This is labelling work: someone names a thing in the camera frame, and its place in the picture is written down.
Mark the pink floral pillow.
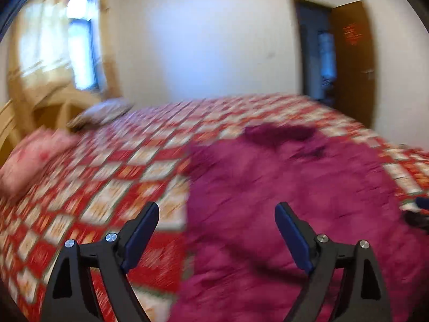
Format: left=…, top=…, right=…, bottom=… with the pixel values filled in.
left=0, top=128, right=78, bottom=198

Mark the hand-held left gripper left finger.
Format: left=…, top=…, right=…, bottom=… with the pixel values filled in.
left=40, top=202, right=160, bottom=322

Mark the narrow beige curtain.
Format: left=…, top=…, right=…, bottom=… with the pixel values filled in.
left=94, top=0, right=122, bottom=98

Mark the brown wooden door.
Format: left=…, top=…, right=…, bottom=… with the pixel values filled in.
left=330, top=1, right=376, bottom=128

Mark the red checked printed blanket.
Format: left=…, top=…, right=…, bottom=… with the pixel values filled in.
left=0, top=93, right=429, bottom=322

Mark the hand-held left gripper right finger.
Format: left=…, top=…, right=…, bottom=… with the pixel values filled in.
left=274, top=202, right=393, bottom=322

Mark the dark door frame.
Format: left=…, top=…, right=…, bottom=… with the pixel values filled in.
left=291, top=0, right=336, bottom=105

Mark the beige curtain with valance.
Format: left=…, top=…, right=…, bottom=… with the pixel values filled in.
left=7, top=0, right=77, bottom=108

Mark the magenta down jacket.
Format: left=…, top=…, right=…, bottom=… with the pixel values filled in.
left=174, top=123, right=429, bottom=322

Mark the window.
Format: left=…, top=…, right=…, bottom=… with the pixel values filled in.
left=65, top=0, right=101, bottom=91

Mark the red door decoration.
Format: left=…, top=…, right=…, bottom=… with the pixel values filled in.
left=342, top=23, right=364, bottom=46

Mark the cream wooden headboard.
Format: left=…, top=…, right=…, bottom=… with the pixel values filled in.
left=0, top=85, right=101, bottom=162

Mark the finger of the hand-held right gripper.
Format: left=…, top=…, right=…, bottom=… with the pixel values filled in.
left=404, top=197, right=429, bottom=233

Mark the grey pillow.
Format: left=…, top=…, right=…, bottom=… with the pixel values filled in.
left=67, top=98, right=135, bottom=129

